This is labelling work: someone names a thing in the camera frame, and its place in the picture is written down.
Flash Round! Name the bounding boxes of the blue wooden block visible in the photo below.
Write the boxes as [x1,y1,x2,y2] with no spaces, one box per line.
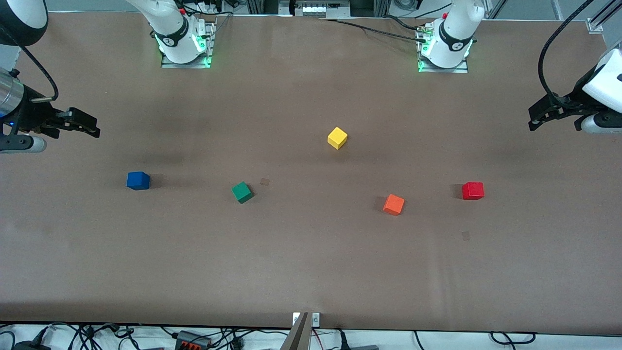
[127,171,151,191]

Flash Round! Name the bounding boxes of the green wooden block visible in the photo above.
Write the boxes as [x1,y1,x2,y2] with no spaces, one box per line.
[231,181,254,204]

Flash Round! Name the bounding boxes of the orange wooden block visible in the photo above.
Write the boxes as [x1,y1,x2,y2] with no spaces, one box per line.
[382,194,405,216]

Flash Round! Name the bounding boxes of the yellow wooden block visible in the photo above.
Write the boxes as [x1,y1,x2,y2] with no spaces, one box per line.
[327,127,348,150]

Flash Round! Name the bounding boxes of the black connector orange levers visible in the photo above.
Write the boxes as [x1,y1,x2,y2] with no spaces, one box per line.
[175,331,212,350]

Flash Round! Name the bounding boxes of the white terminal device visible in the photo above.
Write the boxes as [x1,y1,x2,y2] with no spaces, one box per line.
[291,0,351,18]

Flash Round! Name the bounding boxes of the brown table cover sheet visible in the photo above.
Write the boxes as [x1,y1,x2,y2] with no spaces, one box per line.
[0,12,622,336]

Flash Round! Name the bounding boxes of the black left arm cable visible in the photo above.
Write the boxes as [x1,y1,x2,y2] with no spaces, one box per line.
[537,0,597,102]

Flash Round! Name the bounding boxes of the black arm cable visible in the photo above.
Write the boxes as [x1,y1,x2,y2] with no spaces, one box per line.
[19,45,59,103]
[537,0,597,102]

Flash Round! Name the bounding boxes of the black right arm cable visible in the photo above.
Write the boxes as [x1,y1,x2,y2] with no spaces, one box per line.
[19,45,59,103]

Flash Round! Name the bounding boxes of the aluminium frame rail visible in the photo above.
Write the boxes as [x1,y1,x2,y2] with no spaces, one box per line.
[587,0,622,34]

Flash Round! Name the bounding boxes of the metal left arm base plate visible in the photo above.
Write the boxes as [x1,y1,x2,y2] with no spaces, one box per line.
[417,29,470,74]

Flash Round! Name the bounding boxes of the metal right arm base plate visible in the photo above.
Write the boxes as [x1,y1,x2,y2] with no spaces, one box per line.
[160,22,215,69]

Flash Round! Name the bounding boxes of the black braided cable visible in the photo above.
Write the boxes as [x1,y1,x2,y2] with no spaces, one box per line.
[318,17,428,43]

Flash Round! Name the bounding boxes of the black tangled cable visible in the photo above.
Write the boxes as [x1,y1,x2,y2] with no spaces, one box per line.
[100,323,141,341]

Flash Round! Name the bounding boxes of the aluminium frame post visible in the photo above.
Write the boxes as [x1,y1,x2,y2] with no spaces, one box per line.
[247,0,280,15]

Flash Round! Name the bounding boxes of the black looped cable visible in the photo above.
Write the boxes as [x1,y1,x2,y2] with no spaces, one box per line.
[490,332,537,345]

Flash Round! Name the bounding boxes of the grey camera mount pole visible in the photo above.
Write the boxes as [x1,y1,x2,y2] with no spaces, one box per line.
[281,312,311,350]

